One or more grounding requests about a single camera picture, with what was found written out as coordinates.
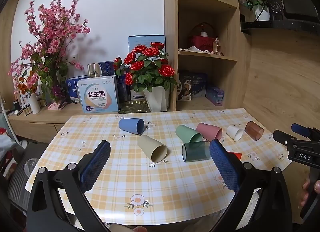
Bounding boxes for black speckled shelf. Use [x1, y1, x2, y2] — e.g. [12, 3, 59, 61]
[241, 18, 320, 33]

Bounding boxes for black appliance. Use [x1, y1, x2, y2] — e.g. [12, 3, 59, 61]
[267, 0, 318, 20]

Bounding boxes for blue flat carton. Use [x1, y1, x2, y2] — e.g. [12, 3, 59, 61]
[128, 35, 166, 55]

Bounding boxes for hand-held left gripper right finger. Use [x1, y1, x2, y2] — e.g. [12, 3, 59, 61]
[207, 139, 293, 232]

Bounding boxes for white pole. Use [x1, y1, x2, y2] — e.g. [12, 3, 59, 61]
[0, 92, 18, 147]

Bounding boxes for beige cup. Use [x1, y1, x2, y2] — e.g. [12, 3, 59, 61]
[138, 135, 168, 164]

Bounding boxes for purple box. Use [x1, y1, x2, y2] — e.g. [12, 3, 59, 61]
[205, 87, 225, 106]

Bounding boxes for red paper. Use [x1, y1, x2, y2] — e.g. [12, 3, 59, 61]
[227, 151, 243, 162]

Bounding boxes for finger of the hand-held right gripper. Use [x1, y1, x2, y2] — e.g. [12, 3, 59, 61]
[291, 123, 320, 142]
[272, 129, 300, 149]

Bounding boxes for dark blue cookie box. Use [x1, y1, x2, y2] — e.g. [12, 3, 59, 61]
[179, 71, 207, 101]

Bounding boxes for red rose plant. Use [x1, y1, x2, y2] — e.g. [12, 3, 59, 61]
[113, 42, 177, 93]

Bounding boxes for silver box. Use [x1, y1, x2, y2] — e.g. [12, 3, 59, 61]
[87, 63, 102, 78]

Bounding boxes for white cylindrical vase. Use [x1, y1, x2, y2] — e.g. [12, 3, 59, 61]
[28, 94, 41, 114]

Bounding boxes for clear plastic bag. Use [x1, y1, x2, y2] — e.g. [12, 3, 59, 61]
[24, 158, 39, 175]

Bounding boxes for pink blossom branches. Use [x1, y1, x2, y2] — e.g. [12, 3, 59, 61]
[7, 0, 91, 105]

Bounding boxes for tall dark blue box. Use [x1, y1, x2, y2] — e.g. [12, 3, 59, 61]
[117, 75, 132, 103]

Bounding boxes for wooden sideboard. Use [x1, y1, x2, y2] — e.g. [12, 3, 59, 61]
[7, 102, 175, 144]

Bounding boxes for dark teal transparent cup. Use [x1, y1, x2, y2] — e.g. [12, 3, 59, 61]
[182, 140, 211, 163]

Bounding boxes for light blue printed box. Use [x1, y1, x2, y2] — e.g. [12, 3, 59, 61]
[77, 75, 120, 114]

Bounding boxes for white cup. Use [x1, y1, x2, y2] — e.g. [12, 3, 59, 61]
[226, 125, 244, 141]

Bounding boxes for white and blue box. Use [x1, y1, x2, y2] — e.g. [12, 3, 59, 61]
[130, 88, 147, 102]

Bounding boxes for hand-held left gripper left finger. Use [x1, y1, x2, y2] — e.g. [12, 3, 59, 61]
[26, 140, 112, 232]

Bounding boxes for brown transparent cup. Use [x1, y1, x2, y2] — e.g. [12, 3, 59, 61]
[244, 121, 264, 140]

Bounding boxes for person's right hand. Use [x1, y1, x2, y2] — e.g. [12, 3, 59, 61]
[301, 177, 320, 207]

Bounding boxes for green cup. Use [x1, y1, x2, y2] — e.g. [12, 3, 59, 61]
[175, 124, 203, 144]

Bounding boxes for wooden shelf unit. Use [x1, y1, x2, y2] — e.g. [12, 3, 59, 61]
[164, 0, 252, 113]

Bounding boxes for white faceted flower pot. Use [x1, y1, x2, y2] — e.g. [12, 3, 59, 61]
[143, 86, 170, 113]

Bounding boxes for dark blue patterned box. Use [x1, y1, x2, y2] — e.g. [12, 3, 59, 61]
[99, 61, 116, 76]

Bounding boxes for green patterned tray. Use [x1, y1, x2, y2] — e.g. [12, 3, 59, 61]
[119, 101, 150, 114]

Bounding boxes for clear glass bottle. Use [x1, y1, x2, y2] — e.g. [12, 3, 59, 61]
[212, 36, 221, 55]

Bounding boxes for blue tissue pack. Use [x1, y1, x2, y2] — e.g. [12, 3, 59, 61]
[65, 76, 83, 104]

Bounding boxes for pink cloth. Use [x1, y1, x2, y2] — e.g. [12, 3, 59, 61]
[48, 101, 72, 111]

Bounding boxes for pink cup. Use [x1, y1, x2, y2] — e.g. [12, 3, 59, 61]
[196, 122, 223, 141]

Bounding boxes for blue cup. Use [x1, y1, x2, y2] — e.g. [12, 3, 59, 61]
[118, 118, 145, 135]

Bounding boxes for white cloth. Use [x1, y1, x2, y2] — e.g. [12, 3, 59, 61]
[179, 46, 208, 53]

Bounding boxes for grey mesh chair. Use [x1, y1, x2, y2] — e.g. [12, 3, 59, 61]
[7, 142, 48, 207]

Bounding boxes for yellow checked floral tablecloth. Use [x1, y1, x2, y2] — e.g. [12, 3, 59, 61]
[25, 108, 293, 231]

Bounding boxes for red box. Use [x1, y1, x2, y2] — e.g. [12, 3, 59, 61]
[191, 36, 216, 52]

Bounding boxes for white square flower pot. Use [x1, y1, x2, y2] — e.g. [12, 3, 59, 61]
[254, 5, 270, 21]

